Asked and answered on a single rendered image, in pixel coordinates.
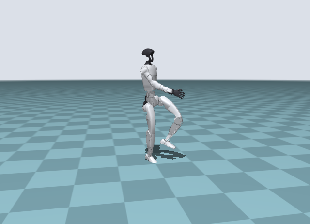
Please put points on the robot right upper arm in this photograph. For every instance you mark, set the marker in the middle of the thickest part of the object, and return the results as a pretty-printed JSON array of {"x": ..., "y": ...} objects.
[{"x": 146, "y": 73}]

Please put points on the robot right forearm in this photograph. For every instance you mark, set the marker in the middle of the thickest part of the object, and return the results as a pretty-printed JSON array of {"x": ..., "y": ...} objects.
[{"x": 161, "y": 87}]

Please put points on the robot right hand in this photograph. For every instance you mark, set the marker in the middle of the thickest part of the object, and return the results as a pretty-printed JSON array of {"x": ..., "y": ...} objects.
[{"x": 177, "y": 93}]

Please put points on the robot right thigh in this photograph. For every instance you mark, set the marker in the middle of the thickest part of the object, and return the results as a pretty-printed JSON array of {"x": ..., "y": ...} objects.
[{"x": 148, "y": 108}]

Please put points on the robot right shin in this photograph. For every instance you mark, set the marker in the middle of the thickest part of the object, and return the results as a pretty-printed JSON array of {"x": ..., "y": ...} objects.
[{"x": 150, "y": 140}]

